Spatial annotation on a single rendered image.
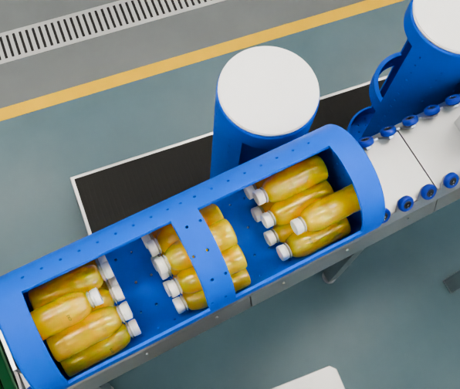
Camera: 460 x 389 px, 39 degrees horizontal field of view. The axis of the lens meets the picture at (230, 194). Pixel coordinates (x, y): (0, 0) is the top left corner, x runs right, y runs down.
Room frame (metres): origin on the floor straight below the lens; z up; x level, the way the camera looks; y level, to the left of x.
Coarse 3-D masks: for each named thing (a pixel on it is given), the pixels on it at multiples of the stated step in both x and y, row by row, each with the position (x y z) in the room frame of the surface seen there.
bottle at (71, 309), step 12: (60, 300) 0.23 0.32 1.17; (72, 300) 0.23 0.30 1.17; (84, 300) 0.24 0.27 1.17; (36, 312) 0.20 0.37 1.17; (48, 312) 0.20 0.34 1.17; (60, 312) 0.20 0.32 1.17; (72, 312) 0.21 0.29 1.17; (84, 312) 0.21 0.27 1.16; (36, 324) 0.17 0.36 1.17; (48, 324) 0.18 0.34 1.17; (60, 324) 0.18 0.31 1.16; (72, 324) 0.19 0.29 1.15; (48, 336) 0.15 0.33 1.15
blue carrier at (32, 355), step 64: (320, 128) 0.74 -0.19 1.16; (192, 192) 0.51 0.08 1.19; (64, 256) 0.32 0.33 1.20; (128, 256) 0.39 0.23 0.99; (256, 256) 0.45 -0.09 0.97; (320, 256) 0.44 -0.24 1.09; (0, 320) 0.16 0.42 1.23; (128, 320) 0.24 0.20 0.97; (192, 320) 0.24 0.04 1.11; (64, 384) 0.06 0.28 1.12
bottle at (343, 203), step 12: (336, 192) 0.60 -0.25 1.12; (348, 192) 0.60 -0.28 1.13; (312, 204) 0.56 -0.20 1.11; (324, 204) 0.56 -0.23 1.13; (336, 204) 0.56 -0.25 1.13; (348, 204) 0.57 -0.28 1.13; (300, 216) 0.53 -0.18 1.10; (312, 216) 0.52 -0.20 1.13; (324, 216) 0.53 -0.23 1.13; (336, 216) 0.54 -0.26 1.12; (312, 228) 0.50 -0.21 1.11
